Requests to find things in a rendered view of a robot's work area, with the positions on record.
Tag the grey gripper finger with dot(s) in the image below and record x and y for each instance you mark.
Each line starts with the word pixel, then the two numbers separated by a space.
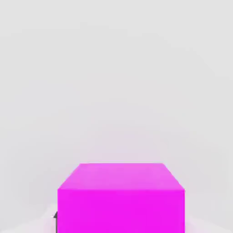
pixel 56 221

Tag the small magenta cube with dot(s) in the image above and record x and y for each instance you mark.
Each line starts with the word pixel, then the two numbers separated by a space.
pixel 121 203

